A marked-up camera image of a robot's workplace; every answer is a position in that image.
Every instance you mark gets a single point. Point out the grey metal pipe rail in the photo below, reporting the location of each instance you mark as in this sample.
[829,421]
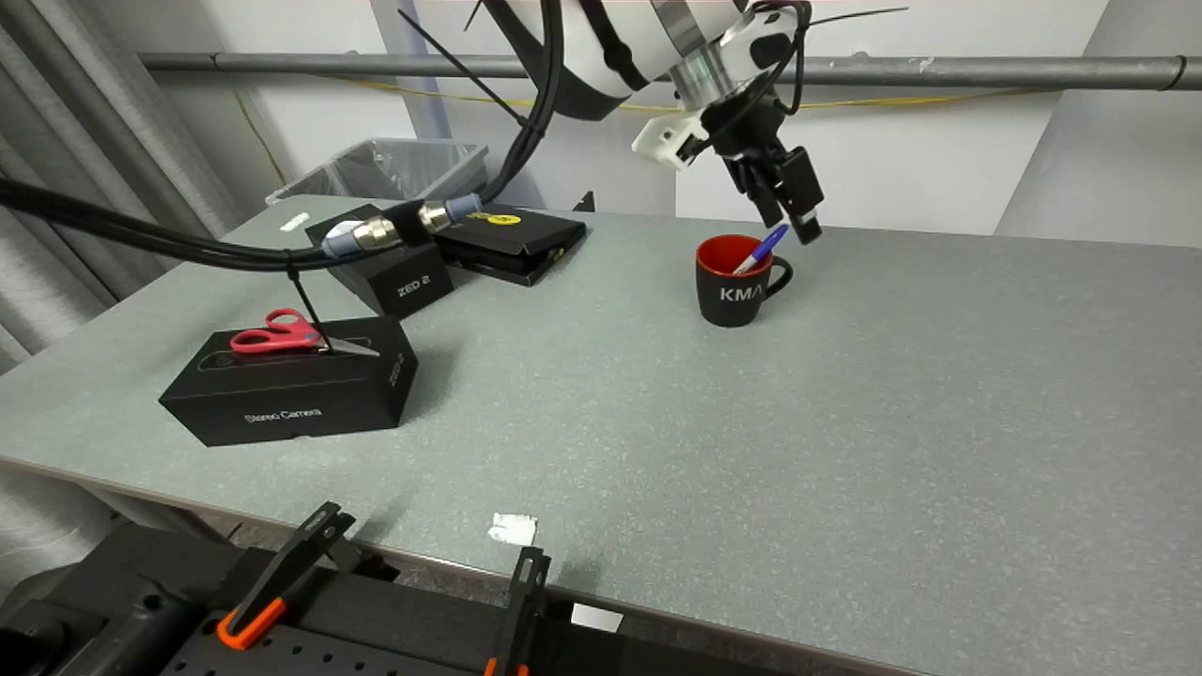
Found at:
[1002,70]

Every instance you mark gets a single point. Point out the orange black bar clamp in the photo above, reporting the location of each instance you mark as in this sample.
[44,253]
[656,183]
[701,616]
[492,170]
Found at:
[284,575]
[520,615]

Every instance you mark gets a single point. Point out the black triangular bracket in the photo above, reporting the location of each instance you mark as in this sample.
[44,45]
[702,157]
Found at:
[585,202]

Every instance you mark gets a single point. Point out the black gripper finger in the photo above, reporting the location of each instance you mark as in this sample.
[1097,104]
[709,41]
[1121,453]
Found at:
[809,217]
[764,208]

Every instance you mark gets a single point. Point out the blue marker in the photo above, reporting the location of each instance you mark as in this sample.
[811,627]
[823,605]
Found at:
[761,253]

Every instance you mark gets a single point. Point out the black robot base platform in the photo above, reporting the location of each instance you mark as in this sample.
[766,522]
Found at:
[124,615]

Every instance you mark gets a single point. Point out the flat black box yellow sticker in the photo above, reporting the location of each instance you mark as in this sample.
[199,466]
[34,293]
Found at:
[520,248]

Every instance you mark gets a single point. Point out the grey bin clear liner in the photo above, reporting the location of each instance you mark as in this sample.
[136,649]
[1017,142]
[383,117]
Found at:
[377,175]

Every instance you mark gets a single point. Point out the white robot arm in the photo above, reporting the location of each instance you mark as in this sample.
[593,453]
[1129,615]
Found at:
[626,41]

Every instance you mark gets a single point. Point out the white label on platform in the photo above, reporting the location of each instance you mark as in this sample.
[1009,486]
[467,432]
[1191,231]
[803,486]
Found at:
[593,616]

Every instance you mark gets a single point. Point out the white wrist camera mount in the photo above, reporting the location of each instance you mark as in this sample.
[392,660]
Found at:
[670,138]

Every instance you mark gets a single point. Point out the small white tape piece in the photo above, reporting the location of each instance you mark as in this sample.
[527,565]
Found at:
[511,530]

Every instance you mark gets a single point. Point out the black box with white device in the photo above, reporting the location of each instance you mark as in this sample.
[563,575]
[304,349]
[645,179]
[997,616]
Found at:
[406,286]

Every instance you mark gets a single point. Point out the black mug red inside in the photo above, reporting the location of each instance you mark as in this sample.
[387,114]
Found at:
[732,298]

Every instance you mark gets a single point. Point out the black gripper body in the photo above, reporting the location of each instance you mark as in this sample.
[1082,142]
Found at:
[754,138]

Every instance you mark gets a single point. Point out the black box under scissors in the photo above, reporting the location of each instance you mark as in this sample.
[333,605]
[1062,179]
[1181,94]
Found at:
[301,395]

